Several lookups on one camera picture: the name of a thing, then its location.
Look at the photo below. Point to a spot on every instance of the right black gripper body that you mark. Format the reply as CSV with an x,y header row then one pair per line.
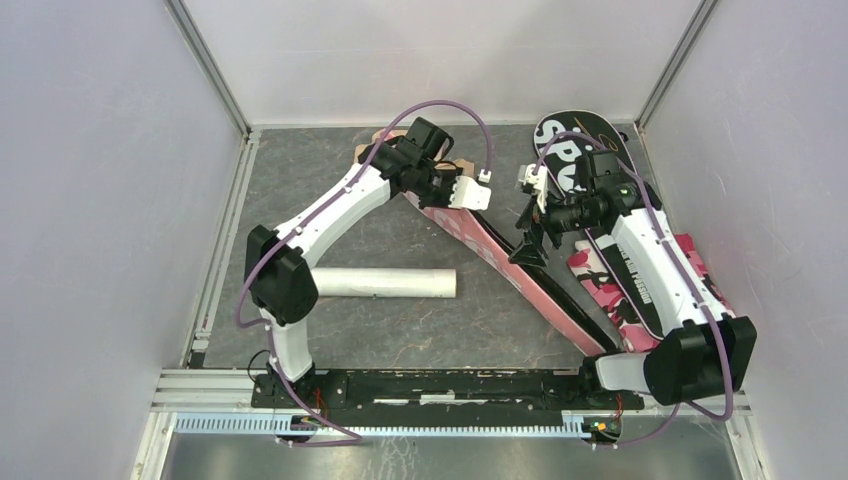
x,y
534,228

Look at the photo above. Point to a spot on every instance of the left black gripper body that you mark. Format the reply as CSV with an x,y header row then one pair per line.
x,y
438,192

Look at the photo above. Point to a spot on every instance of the pink SPORT racket bag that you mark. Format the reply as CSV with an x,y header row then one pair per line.
x,y
551,300

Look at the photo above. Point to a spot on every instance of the black SPORT racket bag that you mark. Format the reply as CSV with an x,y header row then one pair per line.
x,y
562,155

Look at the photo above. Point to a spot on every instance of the white shuttlecock tube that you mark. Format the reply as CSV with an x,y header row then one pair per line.
x,y
386,282

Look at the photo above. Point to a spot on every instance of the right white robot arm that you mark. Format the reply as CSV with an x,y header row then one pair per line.
x,y
704,349

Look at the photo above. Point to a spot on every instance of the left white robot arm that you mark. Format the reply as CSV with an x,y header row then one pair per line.
x,y
278,276

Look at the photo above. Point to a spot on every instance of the beige cloth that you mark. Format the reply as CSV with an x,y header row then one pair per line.
x,y
444,163

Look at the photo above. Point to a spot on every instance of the pink camouflage cloth bag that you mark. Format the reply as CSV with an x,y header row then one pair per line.
x,y
611,279

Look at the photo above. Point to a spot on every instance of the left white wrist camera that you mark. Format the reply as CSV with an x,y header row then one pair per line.
x,y
467,193

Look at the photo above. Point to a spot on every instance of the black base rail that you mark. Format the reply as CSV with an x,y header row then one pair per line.
x,y
456,397

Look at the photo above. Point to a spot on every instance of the white toothed cable duct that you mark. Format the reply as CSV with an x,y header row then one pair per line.
x,y
289,425

